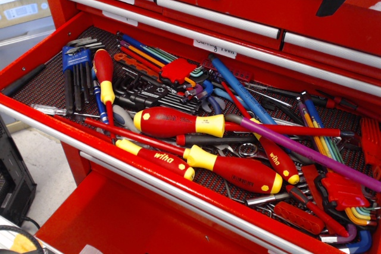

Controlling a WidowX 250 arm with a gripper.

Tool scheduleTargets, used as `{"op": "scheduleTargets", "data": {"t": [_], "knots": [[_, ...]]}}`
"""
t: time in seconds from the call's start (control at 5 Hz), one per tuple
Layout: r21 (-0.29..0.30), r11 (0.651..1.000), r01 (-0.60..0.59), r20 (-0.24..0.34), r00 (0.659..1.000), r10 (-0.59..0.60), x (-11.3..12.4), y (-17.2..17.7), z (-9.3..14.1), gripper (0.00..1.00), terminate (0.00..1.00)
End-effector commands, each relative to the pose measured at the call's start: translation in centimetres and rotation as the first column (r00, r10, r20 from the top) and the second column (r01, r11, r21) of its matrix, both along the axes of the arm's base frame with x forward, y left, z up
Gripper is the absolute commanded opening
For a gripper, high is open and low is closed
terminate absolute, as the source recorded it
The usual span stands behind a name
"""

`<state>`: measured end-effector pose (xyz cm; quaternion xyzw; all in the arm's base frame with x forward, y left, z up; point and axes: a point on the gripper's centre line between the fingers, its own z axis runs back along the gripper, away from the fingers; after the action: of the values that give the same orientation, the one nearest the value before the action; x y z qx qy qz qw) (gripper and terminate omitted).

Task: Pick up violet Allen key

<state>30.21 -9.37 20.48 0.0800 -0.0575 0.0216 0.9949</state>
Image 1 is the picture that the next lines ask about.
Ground red holder colored hex keys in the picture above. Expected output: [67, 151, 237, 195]
[117, 32, 207, 98]

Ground small red yellow screwdriver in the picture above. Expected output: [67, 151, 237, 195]
[221, 81, 300, 185]

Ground blue precision screwdriver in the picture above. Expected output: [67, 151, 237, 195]
[91, 68, 109, 124]

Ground red tool cabinet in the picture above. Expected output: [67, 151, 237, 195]
[0, 0, 381, 254]

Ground small red black screwdriver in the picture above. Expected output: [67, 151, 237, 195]
[286, 185, 349, 237]

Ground black drawer liner mat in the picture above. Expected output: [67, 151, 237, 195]
[11, 26, 374, 231]

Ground blue hex key holder set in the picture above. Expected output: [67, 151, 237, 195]
[62, 37, 104, 115]

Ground white cutting tools label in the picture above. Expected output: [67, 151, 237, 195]
[193, 39, 237, 59]

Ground red holder rainbow hex keys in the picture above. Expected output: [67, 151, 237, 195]
[296, 91, 377, 227]

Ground slim red yellow screwdriver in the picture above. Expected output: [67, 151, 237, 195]
[53, 115, 195, 181]

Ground black device on floor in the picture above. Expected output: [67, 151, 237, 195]
[1, 121, 37, 226]

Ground open red drawer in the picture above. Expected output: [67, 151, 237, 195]
[1, 5, 380, 253]

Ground red hex key holder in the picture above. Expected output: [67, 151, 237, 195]
[360, 118, 380, 181]

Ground silver ring wrench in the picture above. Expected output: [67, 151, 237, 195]
[238, 143, 267, 159]

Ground red yellow screwdriver left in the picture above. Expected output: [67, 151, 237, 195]
[93, 49, 115, 127]

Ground large red yellow screwdriver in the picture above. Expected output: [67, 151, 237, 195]
[133, 106, 354, 138]

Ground black torx key set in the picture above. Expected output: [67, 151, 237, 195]
[113, 74, 201, 115]

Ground purple curved hex key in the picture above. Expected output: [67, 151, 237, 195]
[319, 223, 358, 243]

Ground black red handle screwdriver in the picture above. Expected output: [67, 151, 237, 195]
[176, 134, 257, 146]

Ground large blue Allen key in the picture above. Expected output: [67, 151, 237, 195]
[208, 53, 313, 165]

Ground red yellow screwdriver lower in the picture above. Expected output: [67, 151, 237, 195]
[85, 118, 283, 194]

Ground blue curved hex key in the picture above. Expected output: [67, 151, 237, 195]
[338, 230, 372, 254]

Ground red bit holder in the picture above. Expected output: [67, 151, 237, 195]
[274, 202, 325, 235]

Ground large violet Allen key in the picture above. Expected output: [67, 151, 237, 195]
[225, 114, 380, 192]

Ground blue handled pliers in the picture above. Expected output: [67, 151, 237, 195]
[201, 88, 233, 115]

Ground clear handle screwdriver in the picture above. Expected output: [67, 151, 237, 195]
[30, 104, 99, 118]

